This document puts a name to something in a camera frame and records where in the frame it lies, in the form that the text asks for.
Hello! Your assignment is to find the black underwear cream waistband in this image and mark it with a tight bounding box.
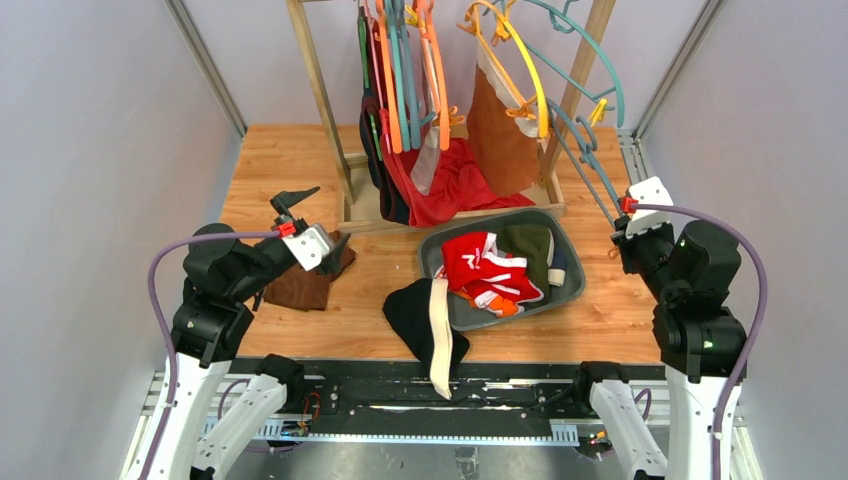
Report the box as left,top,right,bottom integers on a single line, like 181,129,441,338
382,278,471,400

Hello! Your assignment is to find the blue-grey plastic clip hanger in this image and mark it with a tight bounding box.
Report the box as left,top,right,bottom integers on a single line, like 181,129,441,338
546,99,624,229

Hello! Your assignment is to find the teal plastic clip hanger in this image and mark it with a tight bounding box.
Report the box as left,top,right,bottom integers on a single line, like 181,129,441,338
490,0,627,130

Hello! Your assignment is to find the red underwear white trim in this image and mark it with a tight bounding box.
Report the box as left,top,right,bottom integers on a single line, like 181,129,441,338
434,231,545,318

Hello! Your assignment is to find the yellow plastic clip hanger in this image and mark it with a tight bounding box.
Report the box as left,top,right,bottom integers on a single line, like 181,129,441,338
463,0,551,140

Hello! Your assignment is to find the brown underwear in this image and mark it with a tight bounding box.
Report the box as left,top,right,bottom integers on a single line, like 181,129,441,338
466,47,540,197

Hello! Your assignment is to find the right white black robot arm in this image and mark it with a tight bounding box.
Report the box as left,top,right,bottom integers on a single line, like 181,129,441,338
575,220,747,479

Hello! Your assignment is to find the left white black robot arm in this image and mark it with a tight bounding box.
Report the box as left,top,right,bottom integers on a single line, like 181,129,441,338
123,188,349,479

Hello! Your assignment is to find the dark green underwear in basin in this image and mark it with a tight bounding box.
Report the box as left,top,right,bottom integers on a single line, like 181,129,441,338
497,224,568,291

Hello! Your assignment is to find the orange plastic hanger left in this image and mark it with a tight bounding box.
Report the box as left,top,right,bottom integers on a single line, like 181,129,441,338
375,0,402,154

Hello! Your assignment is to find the orange plastic hanger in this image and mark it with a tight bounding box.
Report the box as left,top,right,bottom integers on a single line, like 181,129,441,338
412,1,465,151
375,0,402,154

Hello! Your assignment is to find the orange underwear in basin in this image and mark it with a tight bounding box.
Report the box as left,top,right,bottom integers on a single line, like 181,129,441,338
434,262,537,318

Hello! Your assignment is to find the teal plastic hanger pair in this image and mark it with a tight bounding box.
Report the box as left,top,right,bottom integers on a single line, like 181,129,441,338
384,1,422,152

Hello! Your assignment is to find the orange clip hanger with brown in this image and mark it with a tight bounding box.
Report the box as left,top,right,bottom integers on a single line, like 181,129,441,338
458,1,548,124

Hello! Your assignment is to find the orange plastic hanger right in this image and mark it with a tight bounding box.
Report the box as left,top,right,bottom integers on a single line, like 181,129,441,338
412,1,465,151

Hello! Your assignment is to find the brown cloth on table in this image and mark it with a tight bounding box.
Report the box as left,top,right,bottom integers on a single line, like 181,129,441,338
263,230,356,311

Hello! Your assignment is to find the wooden clothes rack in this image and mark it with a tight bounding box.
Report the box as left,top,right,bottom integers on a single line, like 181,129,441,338
286,1,615,234

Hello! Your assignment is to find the dark navy garment hanging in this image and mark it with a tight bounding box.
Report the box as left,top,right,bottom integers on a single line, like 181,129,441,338
357,5,409,226

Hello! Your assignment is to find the large red garment hanging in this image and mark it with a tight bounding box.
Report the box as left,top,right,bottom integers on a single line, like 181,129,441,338
369,133,534,228

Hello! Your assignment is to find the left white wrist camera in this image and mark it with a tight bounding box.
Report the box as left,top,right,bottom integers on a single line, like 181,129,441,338
282,224,331,271

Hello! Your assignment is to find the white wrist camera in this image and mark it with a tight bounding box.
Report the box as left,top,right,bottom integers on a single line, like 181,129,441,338
619,176,673,239
282,224,331,271

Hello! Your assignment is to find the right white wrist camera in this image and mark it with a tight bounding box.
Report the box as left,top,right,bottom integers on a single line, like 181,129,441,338
619,176,673,239

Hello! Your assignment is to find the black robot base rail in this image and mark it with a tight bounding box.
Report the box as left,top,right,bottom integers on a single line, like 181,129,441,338
142,356,670,458

